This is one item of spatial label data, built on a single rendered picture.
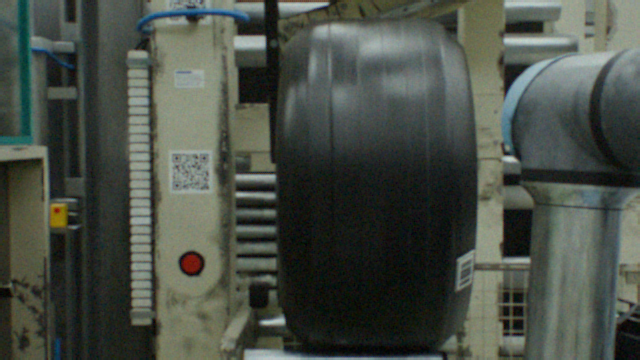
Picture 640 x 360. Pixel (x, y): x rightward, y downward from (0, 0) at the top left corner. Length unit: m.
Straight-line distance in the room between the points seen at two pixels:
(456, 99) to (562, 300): 0.52
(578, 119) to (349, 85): 0.54
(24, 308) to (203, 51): 0.51
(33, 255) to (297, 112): 0.44
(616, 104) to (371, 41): 0.64
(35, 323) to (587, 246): 0.79
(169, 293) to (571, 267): 0.83
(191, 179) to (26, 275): 0.34
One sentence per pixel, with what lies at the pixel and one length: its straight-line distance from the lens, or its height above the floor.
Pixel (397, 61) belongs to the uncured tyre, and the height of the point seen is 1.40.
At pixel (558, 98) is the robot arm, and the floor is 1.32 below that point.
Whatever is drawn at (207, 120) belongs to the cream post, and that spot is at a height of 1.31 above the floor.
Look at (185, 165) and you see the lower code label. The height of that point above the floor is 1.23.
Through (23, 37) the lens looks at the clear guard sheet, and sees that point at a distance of 1.29.
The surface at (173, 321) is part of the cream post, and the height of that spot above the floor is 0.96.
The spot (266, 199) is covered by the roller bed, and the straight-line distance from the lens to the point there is 1.85.
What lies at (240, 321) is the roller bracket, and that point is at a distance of 1.54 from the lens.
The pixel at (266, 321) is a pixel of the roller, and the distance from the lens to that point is 1.70.
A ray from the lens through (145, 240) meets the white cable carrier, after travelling 1.51.
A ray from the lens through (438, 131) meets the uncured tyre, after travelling 1.26.
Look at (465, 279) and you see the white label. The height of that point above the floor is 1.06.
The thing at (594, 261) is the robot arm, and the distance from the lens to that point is 0.86.
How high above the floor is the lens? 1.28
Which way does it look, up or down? 3 degrees down
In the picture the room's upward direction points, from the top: straight up
